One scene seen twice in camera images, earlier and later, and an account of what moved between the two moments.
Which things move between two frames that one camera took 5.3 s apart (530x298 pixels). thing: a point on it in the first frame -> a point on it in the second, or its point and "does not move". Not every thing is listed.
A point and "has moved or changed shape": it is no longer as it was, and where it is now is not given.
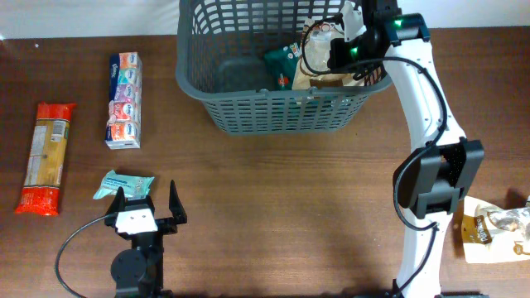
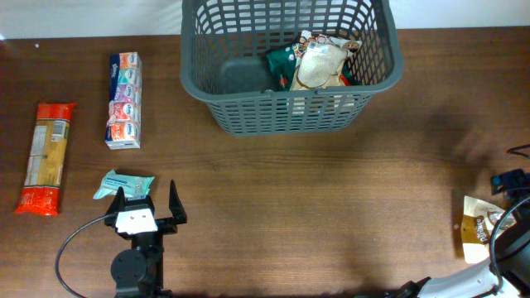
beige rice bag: (313, 70) has moved or changed shape
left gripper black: (169, 225) does not move
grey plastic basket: (220, 47) does not move
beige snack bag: (492, 233) does not move
